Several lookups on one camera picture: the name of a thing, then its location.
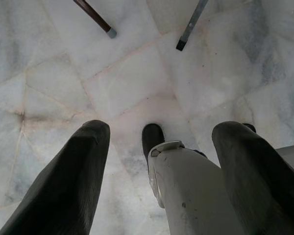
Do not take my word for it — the silver metal clothes rack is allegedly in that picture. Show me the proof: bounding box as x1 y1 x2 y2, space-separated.
175 0 209 51

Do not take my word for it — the black robot right foot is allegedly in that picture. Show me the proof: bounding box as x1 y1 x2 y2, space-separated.
242 123 257 133

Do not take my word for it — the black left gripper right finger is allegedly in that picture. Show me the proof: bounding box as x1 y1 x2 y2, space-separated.
211 121 294 235

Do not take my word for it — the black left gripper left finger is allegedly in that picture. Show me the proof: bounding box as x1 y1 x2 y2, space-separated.
0 119 111 235

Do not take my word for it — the black robot foot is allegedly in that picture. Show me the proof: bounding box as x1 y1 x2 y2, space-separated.
141 123 166 167
242 123 257 133

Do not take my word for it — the marble top folding table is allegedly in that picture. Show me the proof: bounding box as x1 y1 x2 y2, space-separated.
73 0 118 40

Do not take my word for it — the grey robot left leg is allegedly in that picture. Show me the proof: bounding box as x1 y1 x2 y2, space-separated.
147 140 247 235

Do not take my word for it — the black robot left foot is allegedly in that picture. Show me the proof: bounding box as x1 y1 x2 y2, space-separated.
141 123 166 167

